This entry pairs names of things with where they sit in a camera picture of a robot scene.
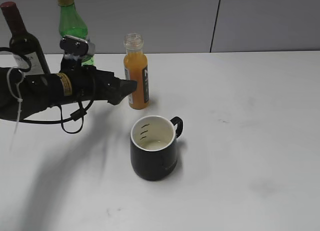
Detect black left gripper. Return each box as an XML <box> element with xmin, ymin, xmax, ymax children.
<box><xmin>72</xmin><ymin>65</ymin><xmax>138</xmax><ymax>105</ymax></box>

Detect green plastic soda bottle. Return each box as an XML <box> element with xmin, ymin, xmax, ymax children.
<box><xmin>57</xmin><ymin>0</ymin><xmax>94</xmax><ymax>69</ymax></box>

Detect NFC orange juice bottle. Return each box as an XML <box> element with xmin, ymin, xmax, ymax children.
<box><xmin>123</xmin><ymin>33</ymin><xmax>150</xmax><ymax>110</ymax></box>

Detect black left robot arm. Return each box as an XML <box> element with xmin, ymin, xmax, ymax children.
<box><xmin>0</xmin><ymin>65</ymin><xmax>137</xmax><ymax>121</ymax></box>

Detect black mug white interior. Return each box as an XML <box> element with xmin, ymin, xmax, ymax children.
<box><xmin>130</xmin><ymin>115</ymin><xmax>184</xmax><ymax>181</ymax></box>

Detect dark red wine bottle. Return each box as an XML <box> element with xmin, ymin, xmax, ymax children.
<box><xmin>0</xmin><ymin>1</ymin><xmax>50</xmax><ymax>75</ymax></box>

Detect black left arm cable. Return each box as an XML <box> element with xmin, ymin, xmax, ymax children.
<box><xmin>0</xmin><ymin>47</ymin><xmax>97</xmax><ymax>135</ymax></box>

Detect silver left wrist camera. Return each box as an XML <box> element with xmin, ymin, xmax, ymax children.
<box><xmin>59</xmin><ymin>35</ymin><xmax>96</xmax><ymax>57</ymax></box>

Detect white zip tie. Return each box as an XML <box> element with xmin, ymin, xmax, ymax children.
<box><xmin>6</xmin><ymin>66</ymin><xmax>25</xmax><ymax>136</ymax></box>

